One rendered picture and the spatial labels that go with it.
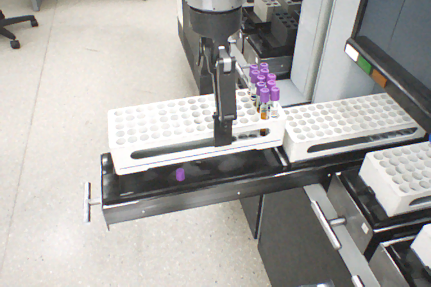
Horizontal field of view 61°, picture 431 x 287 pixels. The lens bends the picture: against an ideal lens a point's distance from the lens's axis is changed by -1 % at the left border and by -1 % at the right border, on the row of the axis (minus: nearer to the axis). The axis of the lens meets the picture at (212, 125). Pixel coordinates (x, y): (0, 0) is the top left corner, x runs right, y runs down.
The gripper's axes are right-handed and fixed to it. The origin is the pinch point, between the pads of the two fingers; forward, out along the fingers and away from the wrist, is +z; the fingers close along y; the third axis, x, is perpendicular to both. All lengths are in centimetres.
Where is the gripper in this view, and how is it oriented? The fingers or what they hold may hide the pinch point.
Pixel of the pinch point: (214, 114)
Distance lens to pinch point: 64.0
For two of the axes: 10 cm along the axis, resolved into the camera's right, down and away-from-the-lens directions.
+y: 2.4, 6.4, -7.3
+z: 0.0, 7.6, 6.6
